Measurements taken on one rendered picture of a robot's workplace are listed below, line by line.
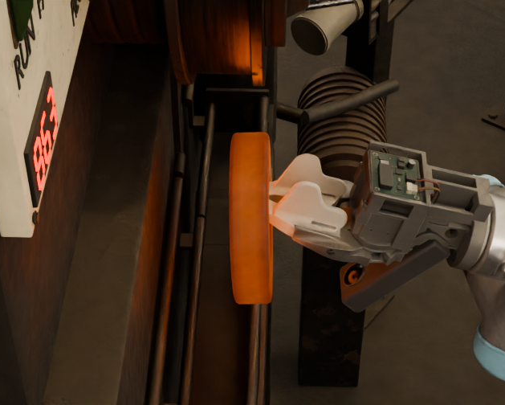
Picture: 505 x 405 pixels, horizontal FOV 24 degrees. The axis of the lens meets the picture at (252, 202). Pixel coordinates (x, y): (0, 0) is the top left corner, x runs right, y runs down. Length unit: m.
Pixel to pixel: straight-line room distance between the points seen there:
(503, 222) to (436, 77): 1.58
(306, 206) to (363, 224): 0.05
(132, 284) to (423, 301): 1.23
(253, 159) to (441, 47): 1.74
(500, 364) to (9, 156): 0.63
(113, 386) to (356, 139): 0.81
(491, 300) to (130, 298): 0.39
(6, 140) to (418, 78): 2.00
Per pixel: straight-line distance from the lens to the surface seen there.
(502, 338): 1.15
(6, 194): 0.70
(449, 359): 2.04
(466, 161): 2.41
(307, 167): 1.04
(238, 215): 0.98
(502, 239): 1.05
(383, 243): 1.04
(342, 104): 1.59
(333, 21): 1.56
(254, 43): 0.92
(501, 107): 2.55
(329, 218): 1.03
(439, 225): 1.05
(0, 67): 0.64
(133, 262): 0.96
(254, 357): 1.11
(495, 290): 1.17
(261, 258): 0.99
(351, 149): 1.59
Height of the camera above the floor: 1.56
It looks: 43 degrees down
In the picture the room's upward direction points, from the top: straight up
